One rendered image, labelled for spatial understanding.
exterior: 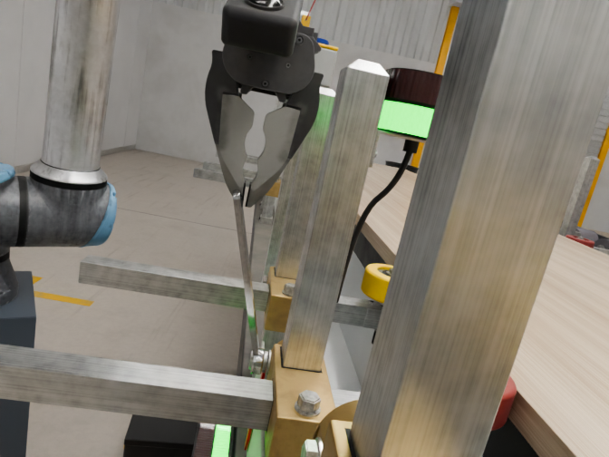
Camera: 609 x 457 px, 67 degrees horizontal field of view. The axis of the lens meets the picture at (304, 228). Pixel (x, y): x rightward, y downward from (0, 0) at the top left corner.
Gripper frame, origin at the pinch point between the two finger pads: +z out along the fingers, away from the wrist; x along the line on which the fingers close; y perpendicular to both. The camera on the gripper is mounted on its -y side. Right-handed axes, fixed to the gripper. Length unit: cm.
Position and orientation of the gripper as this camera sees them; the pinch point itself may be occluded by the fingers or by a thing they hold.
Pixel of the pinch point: (246, 193)
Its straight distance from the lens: 39.7
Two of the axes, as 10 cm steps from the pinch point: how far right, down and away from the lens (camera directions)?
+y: -0.8, -2.6, 9.6
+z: -2.0, 9.5, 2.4
